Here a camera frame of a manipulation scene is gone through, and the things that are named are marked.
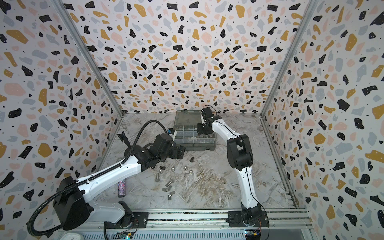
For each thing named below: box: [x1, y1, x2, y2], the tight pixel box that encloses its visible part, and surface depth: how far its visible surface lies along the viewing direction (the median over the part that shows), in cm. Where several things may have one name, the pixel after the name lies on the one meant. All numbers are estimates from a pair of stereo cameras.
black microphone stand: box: [116, 131, 132, 149], surface depth 84 cm
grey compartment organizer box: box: [173, 110, 216, 151], surface depth 112 cm
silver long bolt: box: [154, 172, 160, 183], surface depth 89 cm
